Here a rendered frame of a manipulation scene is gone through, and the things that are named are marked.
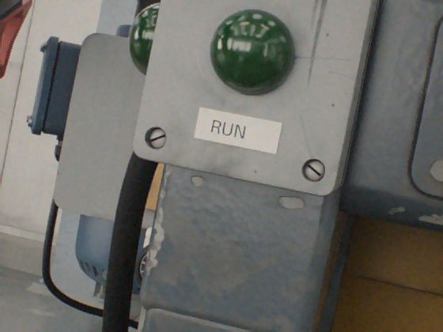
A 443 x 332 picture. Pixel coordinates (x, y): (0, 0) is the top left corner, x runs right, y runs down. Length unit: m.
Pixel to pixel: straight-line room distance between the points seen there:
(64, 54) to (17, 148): 5.27
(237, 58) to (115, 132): 0.49
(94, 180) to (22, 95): 5.30
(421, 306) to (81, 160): 0.33
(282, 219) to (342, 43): 0.08
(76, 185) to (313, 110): 0.51
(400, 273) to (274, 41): 0.33
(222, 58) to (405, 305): 0.39
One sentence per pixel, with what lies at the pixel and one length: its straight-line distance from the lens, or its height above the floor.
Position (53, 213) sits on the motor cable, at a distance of 0.86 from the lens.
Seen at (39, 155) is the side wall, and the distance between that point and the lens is 6.01.
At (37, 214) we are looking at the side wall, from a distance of 6.03.
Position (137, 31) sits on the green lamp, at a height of 1.29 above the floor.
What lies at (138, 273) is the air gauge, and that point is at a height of 1.15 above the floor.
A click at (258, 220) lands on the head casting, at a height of 1.22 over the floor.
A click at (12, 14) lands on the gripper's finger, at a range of 0.79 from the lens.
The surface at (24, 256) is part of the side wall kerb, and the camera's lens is 6.05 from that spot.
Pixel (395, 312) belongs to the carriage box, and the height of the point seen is 1.15.
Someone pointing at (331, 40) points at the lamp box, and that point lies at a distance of 0.31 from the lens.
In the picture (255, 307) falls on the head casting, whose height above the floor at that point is 1.19.
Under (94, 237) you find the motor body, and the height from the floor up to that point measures 1.13.
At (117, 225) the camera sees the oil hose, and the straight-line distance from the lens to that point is 0.39.
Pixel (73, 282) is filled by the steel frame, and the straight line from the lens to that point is 5.49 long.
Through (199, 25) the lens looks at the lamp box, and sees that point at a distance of 0.32.
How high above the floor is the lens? 1.26
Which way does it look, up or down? 3 degrees down
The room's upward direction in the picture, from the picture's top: 11 degrees clockwise
